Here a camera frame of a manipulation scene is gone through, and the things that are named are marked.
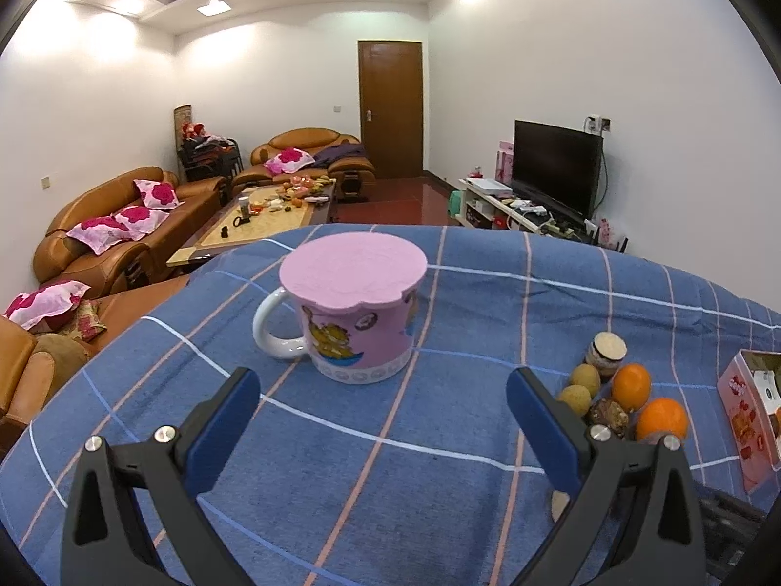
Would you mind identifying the black flat television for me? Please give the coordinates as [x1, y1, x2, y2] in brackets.
[511, 120, 605, 221]

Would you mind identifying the pink floral pillow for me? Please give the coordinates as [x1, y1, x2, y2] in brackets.
[66, 216, 132, 255]
[264, 147, 315, 175]
[3, 281, 91, 331]
[115, 206, 170, 240]
[133, 179, 184, 211]

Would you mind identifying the pile of snacks and fruit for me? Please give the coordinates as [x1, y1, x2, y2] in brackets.
[265, 174, 336, 214]

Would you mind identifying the olive brown cushion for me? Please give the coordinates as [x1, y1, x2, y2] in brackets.
[30, 333, 89, 388]

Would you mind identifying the small dark jar beige lid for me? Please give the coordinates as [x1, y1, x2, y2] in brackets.
[586, 331, 628, 382]

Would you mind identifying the black rack with clothes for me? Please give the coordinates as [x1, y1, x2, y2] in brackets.
[177, 134, 245, 182]

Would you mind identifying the pink gift bag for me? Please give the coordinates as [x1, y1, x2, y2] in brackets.
[495, 139, 516, 184]

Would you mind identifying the orange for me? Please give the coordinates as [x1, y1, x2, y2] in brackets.
[612, 364, 653, 411]
[636, 398, 689, 442]

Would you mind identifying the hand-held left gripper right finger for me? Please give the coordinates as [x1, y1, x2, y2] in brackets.
[505, 367, 709, 586]

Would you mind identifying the brown wooden door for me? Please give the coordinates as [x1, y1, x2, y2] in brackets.
[357, 40, 424, 179]

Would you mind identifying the pink silicone mug lid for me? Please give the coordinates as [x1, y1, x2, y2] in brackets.
[279, 232, 426, 310]

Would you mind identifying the brown leather armchair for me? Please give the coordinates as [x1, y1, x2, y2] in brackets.
[232, 128, 376, 202]

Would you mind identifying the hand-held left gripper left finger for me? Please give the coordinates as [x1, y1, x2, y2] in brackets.
[60, 367, 262, 586]

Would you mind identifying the purple blanket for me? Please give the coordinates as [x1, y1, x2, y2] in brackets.
[311, 142, 367, 167]

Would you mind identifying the round green-brown fruit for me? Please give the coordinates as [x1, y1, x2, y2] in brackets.
[558, 384, 593, 419]
[570, 363, 602, 397]

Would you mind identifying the pink cartoon mug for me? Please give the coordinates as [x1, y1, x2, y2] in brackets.
[253, 287, 422, 385]

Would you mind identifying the blue plaid cloth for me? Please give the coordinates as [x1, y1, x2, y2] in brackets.
[0, 224, 781, 586]

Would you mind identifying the pink tin box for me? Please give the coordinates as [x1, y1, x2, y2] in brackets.
[717, 349, 781, 495]

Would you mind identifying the wooden coffee table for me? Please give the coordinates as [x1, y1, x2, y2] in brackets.
[166, 183, 338, 268]

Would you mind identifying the patterned brown cushion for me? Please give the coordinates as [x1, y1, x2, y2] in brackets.
[58, 299, 107, 343]

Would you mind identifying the white television stand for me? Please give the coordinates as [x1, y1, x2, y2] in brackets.
[459, 178, 602, 246]

